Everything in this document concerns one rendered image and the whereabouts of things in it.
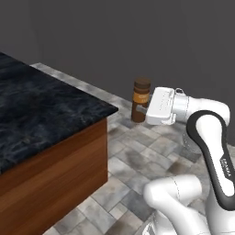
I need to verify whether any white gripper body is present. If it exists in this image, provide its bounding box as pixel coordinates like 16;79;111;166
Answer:
145;86;177;126

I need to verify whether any brown cinnamon bottle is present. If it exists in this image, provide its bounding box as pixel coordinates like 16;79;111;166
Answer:
130;77;151;124

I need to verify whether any wooden dining counter black top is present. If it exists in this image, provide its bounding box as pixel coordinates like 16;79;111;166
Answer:
0;51;119;235

